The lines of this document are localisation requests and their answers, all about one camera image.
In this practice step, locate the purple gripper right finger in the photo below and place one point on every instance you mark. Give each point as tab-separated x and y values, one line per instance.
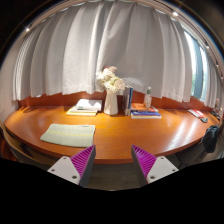
150	168

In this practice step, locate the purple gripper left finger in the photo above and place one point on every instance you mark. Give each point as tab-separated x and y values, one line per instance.
77	168

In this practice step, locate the light green folded towel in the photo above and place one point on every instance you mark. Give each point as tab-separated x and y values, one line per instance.
69	135

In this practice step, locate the blue flat book stack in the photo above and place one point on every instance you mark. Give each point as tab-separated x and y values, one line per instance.
145	115

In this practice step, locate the yellow flat book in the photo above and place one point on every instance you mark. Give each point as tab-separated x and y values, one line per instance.
74	111

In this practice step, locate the orange flat book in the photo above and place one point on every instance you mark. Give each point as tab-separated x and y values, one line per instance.
142	107

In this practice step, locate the white book on stack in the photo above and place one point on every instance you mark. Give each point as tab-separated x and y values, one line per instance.
88	104

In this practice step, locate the dark bag on chair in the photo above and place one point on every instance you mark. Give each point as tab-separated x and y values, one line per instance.
209	140

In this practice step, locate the clear plastic bottle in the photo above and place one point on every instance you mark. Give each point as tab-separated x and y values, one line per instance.
148	98

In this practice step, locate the red book at right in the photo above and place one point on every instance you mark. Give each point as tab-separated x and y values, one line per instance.
196	113

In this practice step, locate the small dark object right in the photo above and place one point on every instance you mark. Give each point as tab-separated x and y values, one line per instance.
204	120

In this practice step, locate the white ceramic vase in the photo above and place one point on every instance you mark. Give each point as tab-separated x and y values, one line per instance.
111	104

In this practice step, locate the upright blue books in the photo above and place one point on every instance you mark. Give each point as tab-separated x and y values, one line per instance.
127	99

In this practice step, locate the white flower bouquet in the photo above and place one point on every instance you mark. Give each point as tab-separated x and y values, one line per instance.
109	80

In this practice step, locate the white curtain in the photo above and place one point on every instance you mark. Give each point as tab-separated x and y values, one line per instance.
150	49

